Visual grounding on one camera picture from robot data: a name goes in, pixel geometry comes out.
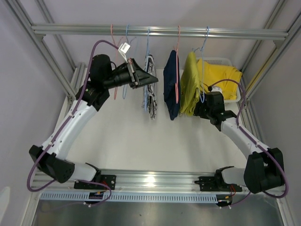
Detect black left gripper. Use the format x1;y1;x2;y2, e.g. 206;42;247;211
103;58;158;89

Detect blue hanger of print trousers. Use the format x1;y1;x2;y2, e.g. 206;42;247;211
143;28;151;112

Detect black white print trousers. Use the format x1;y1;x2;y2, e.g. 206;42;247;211
142;54;158;120

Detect yellow trousers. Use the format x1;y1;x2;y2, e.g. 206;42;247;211
197;58;242;102

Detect blue hanger of yellow trousers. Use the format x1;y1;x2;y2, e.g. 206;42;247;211
122;24;136;100

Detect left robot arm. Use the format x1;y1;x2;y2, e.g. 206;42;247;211
29;54;158;189

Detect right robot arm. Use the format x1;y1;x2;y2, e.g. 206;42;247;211
193;92;287;194

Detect navy blue trousers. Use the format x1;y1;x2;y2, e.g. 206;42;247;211
163;50;181;121

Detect olive green trousers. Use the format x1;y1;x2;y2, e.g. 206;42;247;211
180;51;202;116

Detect pink hanger of navy trousers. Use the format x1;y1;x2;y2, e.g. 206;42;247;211
175;25;181;104

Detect blue hanger of olive trousers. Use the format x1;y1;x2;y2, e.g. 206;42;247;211
190;26;210;104

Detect white plastic basket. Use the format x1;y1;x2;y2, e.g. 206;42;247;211
197;57;241;103

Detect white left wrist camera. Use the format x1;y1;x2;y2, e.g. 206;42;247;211
118;42;132;64

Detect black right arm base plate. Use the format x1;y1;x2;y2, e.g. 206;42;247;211
194;176;243;192

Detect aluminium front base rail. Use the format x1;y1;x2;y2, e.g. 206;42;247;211
30;168;287;195

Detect aluminium frame left post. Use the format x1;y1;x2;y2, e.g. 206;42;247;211
4;0;85;106

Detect aluminium frame post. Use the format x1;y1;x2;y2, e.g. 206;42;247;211
4;0;85;106
241;0;301;105

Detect aluminium frame right post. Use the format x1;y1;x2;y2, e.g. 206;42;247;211
241;0;301;105

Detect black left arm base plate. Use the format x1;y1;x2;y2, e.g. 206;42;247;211
73;174;117;190

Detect aluminium hanging rail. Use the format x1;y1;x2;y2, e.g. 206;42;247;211
31;24;289;41

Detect white slotted cable duct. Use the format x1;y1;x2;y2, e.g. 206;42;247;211
40;191;218;204

